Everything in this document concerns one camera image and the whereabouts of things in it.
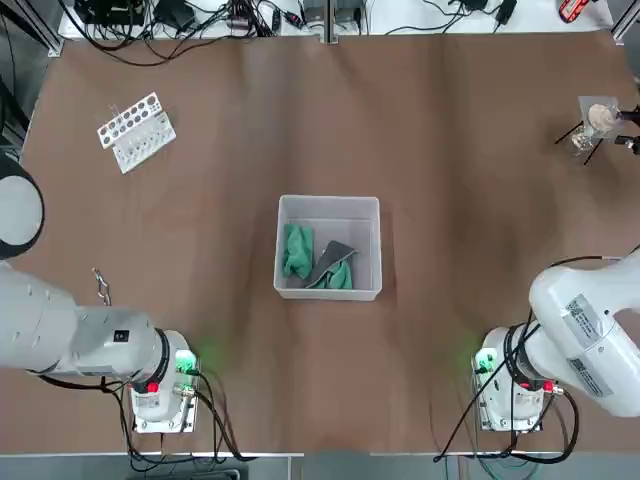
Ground black electronics box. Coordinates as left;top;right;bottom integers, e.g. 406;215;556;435
74;0;147;26

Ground green cloth with grey back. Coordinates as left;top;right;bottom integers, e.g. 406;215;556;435
305;240;358;291

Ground white workbench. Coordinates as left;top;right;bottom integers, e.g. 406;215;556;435
57;0;616;37

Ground red handheld device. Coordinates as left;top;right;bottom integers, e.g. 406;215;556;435
557;0;592;24

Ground black arm base cable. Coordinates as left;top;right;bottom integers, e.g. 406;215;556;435
432;324;581;464
112;367;259;464

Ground black left arm base cable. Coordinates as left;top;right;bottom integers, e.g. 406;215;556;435
112;367;259;464

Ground black tripod stand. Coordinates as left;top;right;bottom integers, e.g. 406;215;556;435
553;124;606;167

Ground aluminium frame rail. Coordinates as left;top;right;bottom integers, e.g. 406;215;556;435
609;0;640;47
29;0;66;57

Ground long black table cable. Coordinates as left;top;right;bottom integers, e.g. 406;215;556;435
59;27;211;69

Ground aluminium frame post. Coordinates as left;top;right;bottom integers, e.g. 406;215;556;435
322;0;342;45

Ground glass alcohol burner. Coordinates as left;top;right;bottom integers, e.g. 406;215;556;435
569;130;594;157

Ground black right arm base cable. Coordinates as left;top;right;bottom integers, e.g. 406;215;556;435
432;324;581;464

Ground white test tube rack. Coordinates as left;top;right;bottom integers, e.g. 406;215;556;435
96;92;178;176

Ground metal crucible tongs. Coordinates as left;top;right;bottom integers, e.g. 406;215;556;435
91;268;114;306

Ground grey plastic box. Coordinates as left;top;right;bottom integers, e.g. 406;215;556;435
272;194;384;302

